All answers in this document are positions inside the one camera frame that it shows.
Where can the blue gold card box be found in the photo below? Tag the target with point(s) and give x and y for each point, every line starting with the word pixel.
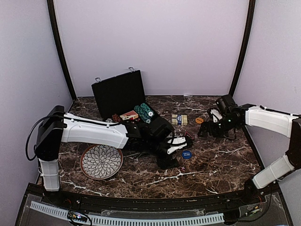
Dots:
pixel 179 119

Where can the green blue chip stack front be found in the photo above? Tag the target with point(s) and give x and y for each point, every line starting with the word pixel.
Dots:
pixel 142 114

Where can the black poker case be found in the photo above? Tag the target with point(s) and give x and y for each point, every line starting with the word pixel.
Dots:
pixel 119 94

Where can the floral patterned plate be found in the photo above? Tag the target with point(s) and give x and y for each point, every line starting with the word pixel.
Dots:
pixel 101 162

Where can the blue small blind button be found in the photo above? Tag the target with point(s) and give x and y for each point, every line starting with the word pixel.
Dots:
pixel 186 154

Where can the green blue chip stack rear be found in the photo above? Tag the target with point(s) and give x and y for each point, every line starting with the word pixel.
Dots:
pixel 147 109

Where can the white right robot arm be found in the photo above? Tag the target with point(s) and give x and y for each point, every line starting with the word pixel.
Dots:
pixel 228 115

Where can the green blue chip stack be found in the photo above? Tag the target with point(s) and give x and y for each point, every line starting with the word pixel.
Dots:
pixel 147 109
pixel 142 114

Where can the orange big blind button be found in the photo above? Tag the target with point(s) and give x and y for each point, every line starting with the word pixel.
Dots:
pixel 199 120

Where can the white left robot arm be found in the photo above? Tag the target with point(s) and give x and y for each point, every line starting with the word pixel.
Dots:
pixel 156 138

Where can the orange black chip stack case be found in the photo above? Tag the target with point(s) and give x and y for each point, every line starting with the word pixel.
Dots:
pixel 116 118

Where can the black red all-in triangle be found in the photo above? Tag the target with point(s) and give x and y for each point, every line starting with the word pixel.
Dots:
pixel 189 135

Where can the white slotted cable duct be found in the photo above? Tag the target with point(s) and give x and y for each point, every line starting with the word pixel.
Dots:
pixel 80 219

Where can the red playing card deck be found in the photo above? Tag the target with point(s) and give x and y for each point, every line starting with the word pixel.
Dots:
pixel 131 115

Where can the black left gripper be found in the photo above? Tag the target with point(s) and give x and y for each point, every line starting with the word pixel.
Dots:
pixel 167 163

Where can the black front table rail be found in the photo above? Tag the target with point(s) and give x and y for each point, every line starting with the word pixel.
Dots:
pixel 91 203

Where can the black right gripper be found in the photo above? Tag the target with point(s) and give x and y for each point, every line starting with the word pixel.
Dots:
pixel 204 127

